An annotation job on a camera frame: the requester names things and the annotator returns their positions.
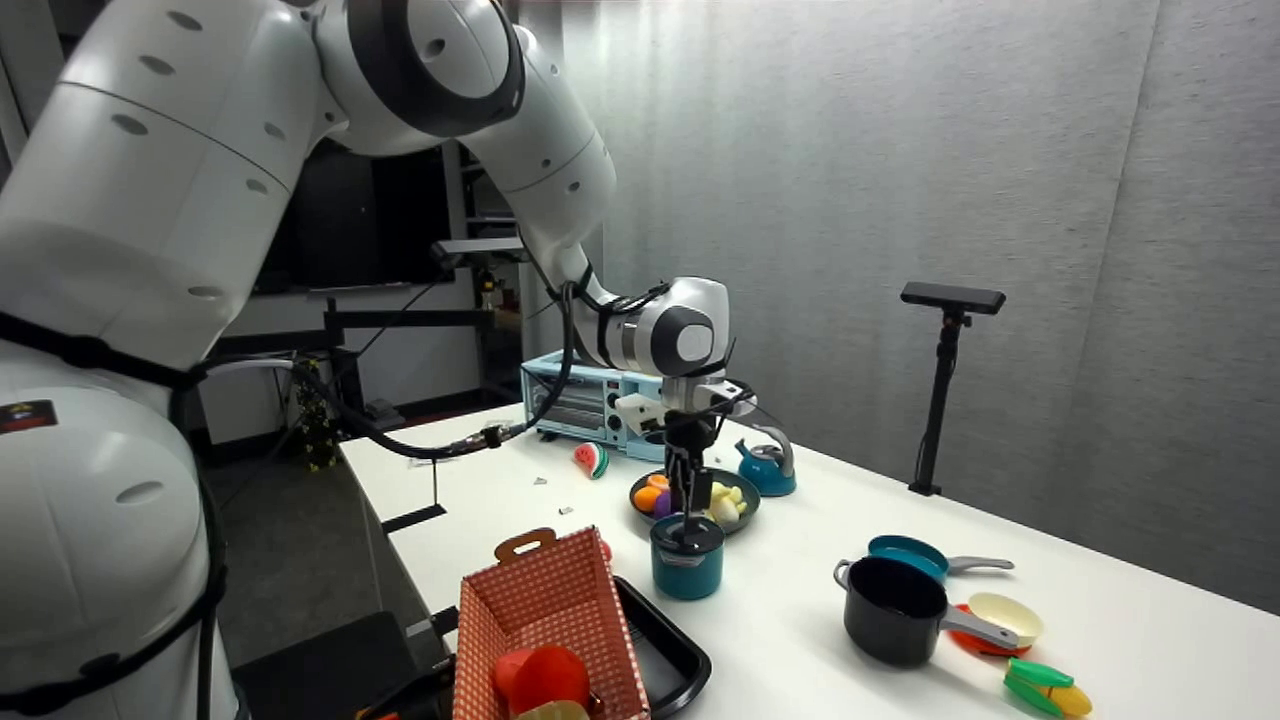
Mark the black toy pot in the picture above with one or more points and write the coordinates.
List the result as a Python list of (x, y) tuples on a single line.
[(888, 622)]

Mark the bowl of toy fruit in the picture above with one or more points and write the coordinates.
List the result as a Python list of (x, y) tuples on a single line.
[(750, 504)]

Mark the blue toy pot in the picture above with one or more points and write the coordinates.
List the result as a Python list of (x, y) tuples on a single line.
[(686, 575)]

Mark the orange toy fruit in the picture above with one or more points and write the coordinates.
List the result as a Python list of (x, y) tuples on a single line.
[(649, 497)]

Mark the green yellow toy corn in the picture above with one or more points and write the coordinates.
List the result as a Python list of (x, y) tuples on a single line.
[(1041, 687)]

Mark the black camera tripod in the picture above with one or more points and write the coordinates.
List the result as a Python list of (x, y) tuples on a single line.
[(942, 400)]

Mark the blue toy kettle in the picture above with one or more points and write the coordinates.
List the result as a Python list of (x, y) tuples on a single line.
[(767, 471)]

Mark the red toy tomato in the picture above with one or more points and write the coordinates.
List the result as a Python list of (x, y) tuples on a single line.
[(541, 678)]

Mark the black wall monitor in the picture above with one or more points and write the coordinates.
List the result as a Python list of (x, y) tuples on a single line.
[(386, 224)]

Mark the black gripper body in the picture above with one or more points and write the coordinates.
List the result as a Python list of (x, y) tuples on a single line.
[(688, 439)]

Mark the blue toy frying pan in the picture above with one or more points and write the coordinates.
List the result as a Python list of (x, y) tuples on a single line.
[(904, 549)]

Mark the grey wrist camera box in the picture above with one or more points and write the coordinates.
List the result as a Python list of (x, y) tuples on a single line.
[(730, 394)]

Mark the light blue toy toaster oven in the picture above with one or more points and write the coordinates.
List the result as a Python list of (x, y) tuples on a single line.
[(565, 400)]

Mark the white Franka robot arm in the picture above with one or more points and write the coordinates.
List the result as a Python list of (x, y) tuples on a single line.
[(162, 202)]

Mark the red plastic dish rack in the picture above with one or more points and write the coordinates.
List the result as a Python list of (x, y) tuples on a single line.
[(547, 603)]

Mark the cream toy bowl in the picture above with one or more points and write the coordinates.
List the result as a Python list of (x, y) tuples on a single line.
[(1006, 617)]

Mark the red toy saucer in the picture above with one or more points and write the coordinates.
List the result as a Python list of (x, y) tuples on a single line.
[(972, 650)]

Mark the black metal stand frame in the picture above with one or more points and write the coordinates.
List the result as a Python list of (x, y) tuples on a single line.
[(401, 321)]

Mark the black stereo camera bar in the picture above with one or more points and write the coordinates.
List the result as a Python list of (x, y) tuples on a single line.
[(955, 297)]

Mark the black tape strip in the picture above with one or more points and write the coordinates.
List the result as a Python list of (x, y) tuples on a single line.
[(417, 519)]

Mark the black baking tray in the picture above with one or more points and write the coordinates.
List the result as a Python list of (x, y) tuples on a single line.
[(664, 655)]

